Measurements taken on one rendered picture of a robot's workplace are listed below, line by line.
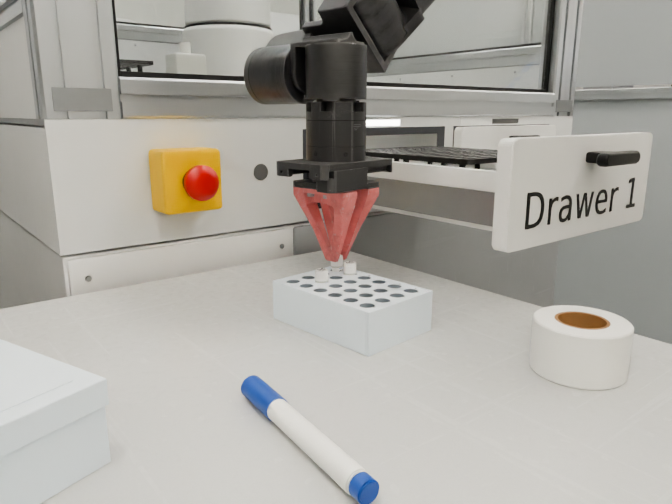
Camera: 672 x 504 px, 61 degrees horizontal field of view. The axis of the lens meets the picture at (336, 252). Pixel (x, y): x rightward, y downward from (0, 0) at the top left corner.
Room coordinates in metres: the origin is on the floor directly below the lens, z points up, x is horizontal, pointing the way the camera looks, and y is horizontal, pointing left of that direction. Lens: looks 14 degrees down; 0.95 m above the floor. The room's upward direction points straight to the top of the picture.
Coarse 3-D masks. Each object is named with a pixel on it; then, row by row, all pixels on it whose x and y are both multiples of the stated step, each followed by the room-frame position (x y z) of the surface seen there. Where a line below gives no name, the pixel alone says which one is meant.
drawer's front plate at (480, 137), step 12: (456, 132) 0.99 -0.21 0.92; (468, 132) 0.99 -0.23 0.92; (480, 132) 1.01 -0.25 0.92; (492, 132) 1.03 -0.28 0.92; (504, 132) 1.06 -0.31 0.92; (516, 132) 1.08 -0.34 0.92; (528, 132) 1.10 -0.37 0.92; (540, 132) 1.13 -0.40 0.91; (552, 132) 1.15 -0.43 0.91; (456, 144) 0.99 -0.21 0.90; (468, 144) 0.99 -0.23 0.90; (480, 144) 1.01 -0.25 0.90; (492, 144) 1.04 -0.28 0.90
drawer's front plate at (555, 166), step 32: (512, 160) 0.54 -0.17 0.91; (544, 160) 0.57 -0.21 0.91; (576, 160) 0.61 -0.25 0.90; (640, 160) 0.70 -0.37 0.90; (512, 192) 0.54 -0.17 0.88; (544, 192) 0.57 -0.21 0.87; (576, 192) 0.61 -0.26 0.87; (608, 192) 0.66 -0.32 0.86; (640, 192) 0.71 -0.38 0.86; (512, 224) 0.54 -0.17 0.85; (544, 224) 0.58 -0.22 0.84; (576, 224) 0.62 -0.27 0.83; (608, 224) 0.66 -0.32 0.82
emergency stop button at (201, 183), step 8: (192, 168) 0.63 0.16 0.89; (200, 168) 0.63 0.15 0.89; (208, 168) 0.64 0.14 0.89; (192, 176) 0.62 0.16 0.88; (200, 176) 0.63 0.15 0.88; (208, 176) 0.63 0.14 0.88; (216, 176) 0.64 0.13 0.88; (184, 184) 0.62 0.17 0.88; (192, 184) 0.62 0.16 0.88; (200, 184) 0.63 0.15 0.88; (208, 184) 0.63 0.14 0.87; (216, 184) 0.64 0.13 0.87; (192, 192) 0.62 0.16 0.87; (200, 192) 0.63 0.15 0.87; (208, 192) 0.63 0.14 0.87; (216, 192) 0.64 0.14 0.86; (200, 200) 0.63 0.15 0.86
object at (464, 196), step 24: (408, 168) 0.67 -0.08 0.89; (432, 168) 0.64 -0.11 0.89; (456, 168) 0.61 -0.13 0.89; (480, 168) 0.88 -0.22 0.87; (384, 192) 0.70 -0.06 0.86; (408, 192) 0.66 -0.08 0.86; (432, 192) 0.63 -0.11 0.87; (456, 192) 0.61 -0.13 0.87; (480, 192) 0.58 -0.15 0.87; (432, 216) 0.64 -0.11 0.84; (456, 216) 0.61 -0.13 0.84; (480, 216) 0.58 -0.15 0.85
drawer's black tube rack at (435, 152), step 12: (372, 156) 0.77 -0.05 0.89; (384, 156) 0.76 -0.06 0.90; (396, 156) 0.74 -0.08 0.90; (408, 156) 0.72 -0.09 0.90; (420, 156) 0.71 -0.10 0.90; (432, 156) 0.71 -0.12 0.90; (444, 156) 0.70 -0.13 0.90; (456, 156) 0.70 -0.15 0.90; (468, 156) 0.70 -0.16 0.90; (480, 156) 0.70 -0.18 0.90
